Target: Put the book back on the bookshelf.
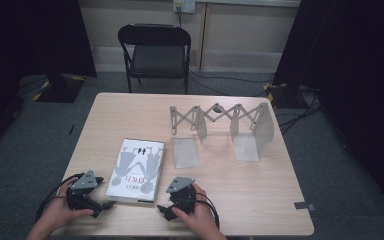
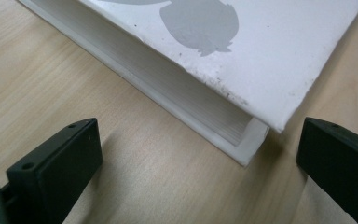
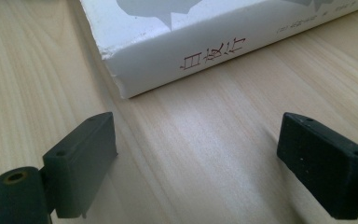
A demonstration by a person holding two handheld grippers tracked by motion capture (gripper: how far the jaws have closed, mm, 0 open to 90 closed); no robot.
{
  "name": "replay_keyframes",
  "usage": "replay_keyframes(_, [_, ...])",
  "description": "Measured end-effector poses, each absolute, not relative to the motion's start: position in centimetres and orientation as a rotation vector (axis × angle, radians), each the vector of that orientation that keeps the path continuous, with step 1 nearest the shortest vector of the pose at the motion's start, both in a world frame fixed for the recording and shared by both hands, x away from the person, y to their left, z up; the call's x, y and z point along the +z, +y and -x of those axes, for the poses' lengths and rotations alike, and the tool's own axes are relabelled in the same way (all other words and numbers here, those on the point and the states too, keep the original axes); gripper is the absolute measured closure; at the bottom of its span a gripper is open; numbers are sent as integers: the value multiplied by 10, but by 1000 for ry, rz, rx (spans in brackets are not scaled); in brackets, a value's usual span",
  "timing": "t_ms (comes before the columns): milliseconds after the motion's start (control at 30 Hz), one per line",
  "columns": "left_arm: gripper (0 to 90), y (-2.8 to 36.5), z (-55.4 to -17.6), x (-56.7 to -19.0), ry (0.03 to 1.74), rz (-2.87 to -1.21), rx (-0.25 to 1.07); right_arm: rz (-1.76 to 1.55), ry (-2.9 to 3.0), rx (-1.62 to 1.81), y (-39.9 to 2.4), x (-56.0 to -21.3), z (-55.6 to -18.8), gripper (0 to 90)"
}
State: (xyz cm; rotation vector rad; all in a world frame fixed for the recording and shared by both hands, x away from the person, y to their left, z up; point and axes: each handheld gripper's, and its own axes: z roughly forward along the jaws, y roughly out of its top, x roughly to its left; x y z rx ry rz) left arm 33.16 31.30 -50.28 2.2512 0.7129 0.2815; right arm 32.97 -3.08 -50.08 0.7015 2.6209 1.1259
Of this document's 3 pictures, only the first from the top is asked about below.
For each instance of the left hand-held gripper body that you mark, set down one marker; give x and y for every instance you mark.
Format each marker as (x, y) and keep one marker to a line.
(83, 182)

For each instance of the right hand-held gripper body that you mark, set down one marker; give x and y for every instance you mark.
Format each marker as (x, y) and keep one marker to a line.
(180, 185)

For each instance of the white book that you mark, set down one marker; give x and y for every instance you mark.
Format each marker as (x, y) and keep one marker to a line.
(136, 170)

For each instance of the white expandable metal book rack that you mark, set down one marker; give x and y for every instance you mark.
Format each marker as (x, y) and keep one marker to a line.
(246, 151)

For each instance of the person's right hand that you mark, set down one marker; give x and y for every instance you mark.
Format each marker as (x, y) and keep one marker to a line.
(201, 216)

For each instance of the person's left hand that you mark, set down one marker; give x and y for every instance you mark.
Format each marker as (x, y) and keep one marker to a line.
(56, 213)

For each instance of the small dark round object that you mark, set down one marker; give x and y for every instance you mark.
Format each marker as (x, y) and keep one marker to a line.
(218, 108)

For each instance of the black stand base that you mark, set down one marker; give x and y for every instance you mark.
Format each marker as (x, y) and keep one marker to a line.
(61, 88)
(283, 95)

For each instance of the grey tape strip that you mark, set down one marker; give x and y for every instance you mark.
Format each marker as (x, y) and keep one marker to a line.
(305, 206)

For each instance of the black folding chair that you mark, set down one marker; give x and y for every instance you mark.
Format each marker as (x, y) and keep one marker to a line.
(158, 60)

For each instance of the black curtain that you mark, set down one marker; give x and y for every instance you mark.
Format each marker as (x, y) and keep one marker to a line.
(30, 40)
(356, 66)

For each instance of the white wall socket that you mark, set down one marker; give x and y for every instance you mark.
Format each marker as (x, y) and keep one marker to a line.
(184, 5)

